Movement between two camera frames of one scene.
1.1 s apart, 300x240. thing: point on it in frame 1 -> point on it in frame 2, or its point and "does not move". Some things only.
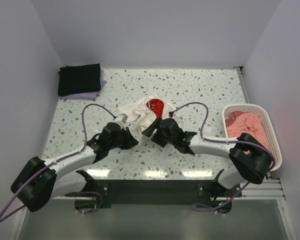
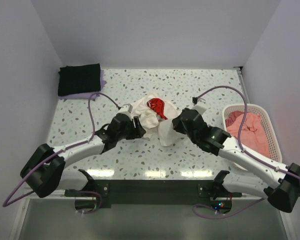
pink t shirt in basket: (238, 123) does not move
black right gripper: (149, 131) -> (176, 125)
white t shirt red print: (143, 114) does not move
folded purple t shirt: (88, 96) does not move
